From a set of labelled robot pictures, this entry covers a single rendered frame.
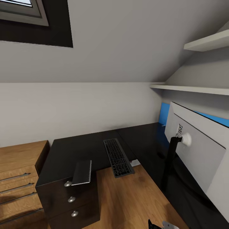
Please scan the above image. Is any notebook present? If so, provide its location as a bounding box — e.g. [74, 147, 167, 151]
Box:
[72, 160, 92, 185]

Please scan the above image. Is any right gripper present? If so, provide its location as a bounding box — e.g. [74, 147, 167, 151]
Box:
[148, 219, 161, 229]

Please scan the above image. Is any monitor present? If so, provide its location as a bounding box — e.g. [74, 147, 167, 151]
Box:
[164, 102, 229, 223]

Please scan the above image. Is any mouse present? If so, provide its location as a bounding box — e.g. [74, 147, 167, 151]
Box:
[157, 150, 166, 157]

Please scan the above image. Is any keyboard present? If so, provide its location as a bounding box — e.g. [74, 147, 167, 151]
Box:
[104, 138, 135, 178]

